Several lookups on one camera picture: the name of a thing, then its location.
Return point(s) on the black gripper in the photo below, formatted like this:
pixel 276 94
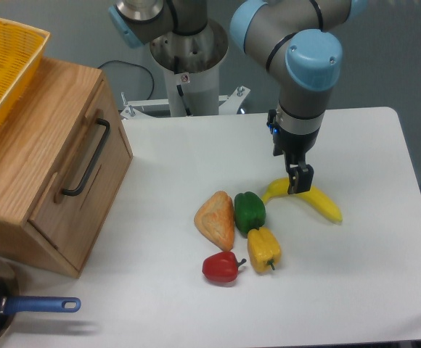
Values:
pixel 294 148

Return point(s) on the wooden top drawer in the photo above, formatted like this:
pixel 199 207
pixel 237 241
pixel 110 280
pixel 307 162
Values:
pixel 75 204

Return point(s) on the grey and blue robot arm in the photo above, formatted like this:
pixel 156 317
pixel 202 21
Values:
pixel 291 40

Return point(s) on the wooden drawer cabinet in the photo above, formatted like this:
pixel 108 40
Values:
pixel 38 132

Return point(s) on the yellow toy banana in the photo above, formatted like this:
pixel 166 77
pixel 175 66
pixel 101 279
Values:
pixel 316 198

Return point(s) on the green toy bell pepper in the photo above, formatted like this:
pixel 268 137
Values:
pixel 249 212

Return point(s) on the yellow toy bell pepper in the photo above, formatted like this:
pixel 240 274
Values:
pixel 263 249

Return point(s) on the toy bread wedge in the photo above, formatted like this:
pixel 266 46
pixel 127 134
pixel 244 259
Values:
pixel 215 220

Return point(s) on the red toy bell pepper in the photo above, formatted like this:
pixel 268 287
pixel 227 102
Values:
pixel 222 267

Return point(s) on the yellow plastic basket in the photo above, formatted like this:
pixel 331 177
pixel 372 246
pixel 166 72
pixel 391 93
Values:
pixel 21 49

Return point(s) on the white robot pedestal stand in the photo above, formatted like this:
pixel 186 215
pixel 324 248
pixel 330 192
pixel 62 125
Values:
pixel 191 70

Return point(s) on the blue-handled black frying pan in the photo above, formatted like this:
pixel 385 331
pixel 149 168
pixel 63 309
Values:
pixel 12 302

